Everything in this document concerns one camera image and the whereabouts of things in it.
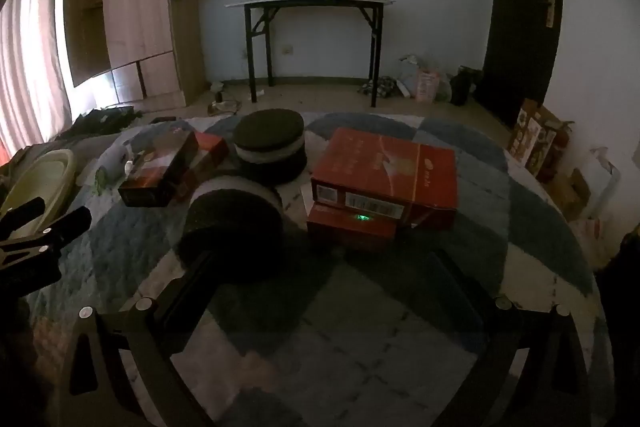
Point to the red gold-print box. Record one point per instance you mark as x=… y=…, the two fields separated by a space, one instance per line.
x=210 y=152

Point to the blue checkered plush blanket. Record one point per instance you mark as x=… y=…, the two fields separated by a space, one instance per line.
x=350 y=332

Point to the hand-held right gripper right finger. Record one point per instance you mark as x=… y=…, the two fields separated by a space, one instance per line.
x=460 y=287

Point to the black-legged folding table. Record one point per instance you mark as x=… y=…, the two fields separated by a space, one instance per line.
x=310 y=3

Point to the wooden wardrobe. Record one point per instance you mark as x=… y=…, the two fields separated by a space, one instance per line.
x=135 y=7

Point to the dark door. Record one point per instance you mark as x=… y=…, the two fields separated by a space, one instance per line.
x=520 y=7

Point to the dark green cloth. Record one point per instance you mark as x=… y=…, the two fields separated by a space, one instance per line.
x=100 y=122

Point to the flat red box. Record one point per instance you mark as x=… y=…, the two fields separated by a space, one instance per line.
x=350 y=232

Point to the black white foam disc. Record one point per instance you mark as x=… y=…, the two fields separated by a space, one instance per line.
x=230 y=222
x=270 y=132

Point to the black flat object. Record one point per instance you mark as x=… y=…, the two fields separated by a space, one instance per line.
x=164 y=120

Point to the white plastic bag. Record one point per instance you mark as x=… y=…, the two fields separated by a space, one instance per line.
x=602 y=192
x=410 y=72

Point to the pink striped curtain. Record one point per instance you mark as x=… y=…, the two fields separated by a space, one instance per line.
x=25 y=57

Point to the checkered cloth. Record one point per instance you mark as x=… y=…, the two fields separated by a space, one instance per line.
x=380 y=87

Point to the black bag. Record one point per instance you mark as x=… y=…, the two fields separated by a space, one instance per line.
x=462 y=86

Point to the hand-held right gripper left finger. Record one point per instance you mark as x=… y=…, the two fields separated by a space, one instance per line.
x=190 y=277

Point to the cream plastic basin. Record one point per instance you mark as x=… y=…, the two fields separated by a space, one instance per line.
x=42 y=179

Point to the dark red box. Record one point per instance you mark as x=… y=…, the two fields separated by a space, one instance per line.
x=155 y=167

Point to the printed cardboard box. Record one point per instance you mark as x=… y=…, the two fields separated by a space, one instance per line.
x=537 y=142

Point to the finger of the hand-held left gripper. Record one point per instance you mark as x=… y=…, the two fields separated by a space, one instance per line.
x=35 y=262
x=25 y=214

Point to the large red cardboard box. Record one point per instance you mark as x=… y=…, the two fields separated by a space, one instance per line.
x=385 y=172

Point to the pink paper bag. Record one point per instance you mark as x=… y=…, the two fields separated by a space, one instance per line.
x=427 y=86

